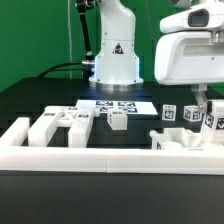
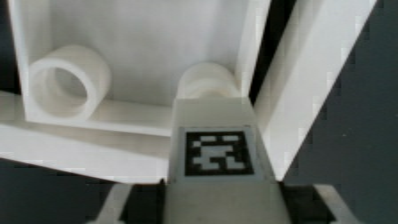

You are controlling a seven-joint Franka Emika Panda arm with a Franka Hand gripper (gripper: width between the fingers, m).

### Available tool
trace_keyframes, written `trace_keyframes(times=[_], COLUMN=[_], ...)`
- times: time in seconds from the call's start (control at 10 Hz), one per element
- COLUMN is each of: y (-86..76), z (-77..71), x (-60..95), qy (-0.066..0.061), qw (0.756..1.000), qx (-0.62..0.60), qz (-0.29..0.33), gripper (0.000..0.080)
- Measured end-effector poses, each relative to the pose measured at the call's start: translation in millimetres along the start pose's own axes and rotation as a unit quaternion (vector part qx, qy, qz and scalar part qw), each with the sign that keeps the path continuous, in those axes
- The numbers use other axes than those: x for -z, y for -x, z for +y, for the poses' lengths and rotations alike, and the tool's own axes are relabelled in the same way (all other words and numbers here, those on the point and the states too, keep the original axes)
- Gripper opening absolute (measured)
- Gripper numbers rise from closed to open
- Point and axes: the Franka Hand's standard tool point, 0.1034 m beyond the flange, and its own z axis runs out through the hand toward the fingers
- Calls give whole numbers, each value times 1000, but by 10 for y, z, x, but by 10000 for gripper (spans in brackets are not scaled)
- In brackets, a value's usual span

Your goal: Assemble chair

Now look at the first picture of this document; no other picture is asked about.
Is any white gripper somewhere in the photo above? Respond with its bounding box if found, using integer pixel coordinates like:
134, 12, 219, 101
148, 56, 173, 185
154, 31, 224, 113

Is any small tagged nut cube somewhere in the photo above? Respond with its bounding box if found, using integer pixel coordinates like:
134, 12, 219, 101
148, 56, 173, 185
162, 104, 176, 121
183, 105, 202, 122

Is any white chair seat part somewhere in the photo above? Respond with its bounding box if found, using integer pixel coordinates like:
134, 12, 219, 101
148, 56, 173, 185
150, 128, 202, 151

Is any white U-shaped fence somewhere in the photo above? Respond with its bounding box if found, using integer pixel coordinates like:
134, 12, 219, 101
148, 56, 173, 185
0, 118, 224, 175

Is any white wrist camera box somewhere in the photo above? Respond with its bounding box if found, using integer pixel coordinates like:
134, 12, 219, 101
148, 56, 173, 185
160, 2, 224, 33

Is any white tag sheet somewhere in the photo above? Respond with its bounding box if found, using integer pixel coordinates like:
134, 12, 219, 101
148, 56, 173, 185
76, 99, 158, 115

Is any white chair back frame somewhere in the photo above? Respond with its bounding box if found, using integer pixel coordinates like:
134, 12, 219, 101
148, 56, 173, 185
28, 106, 100, 148

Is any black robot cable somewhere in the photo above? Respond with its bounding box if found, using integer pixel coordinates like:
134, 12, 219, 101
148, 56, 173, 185
36, 0, 98, 80

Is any thin white cable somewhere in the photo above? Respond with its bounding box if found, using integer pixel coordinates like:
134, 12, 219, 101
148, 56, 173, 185
67, 0, 74, 80

